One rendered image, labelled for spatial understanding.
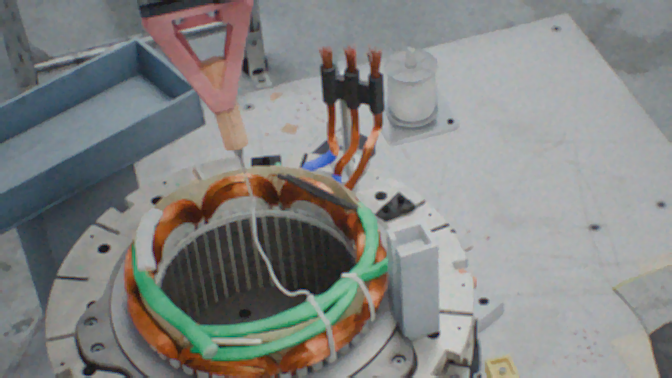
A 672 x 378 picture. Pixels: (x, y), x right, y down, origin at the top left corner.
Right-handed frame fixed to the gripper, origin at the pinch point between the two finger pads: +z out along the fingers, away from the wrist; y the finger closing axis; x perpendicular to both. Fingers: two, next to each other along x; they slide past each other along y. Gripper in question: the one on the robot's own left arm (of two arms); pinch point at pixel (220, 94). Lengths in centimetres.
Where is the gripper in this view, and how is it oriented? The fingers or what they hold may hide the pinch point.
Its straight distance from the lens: 87.3
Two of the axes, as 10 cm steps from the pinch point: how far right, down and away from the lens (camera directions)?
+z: 2.0, 9.1, 3.7
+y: -1.1, -3.6, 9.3
